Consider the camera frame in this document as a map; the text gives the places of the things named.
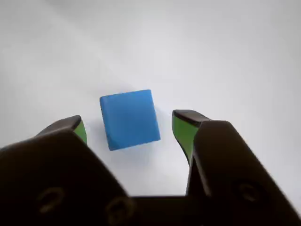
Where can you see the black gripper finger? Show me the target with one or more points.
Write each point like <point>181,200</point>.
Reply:
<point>230,164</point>
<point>47,169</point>

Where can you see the blue cube block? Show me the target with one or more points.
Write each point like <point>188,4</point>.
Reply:
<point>130,120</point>

